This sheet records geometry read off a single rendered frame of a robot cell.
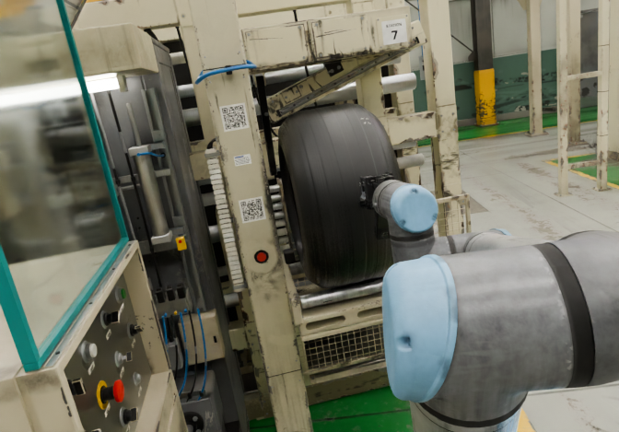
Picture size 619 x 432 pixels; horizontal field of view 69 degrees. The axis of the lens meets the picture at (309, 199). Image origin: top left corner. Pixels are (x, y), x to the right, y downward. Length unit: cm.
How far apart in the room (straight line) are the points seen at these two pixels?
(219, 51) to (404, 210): 76
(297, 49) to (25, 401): 130
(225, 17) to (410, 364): 118
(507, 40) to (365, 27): 990
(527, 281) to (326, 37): 141
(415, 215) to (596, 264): 54
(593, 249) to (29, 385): 68
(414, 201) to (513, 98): 1070
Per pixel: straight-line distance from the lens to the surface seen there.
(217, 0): 141
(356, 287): 150
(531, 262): 39
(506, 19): 1157
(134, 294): 125
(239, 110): 139
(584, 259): 40
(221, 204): 145
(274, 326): 159
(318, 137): 131
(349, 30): 172
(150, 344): 131
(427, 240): 94
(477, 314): 37
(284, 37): 167
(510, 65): 1151
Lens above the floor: 159
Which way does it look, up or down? 15 degrees down
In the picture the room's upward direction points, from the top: 9 degrees counter-clockwise
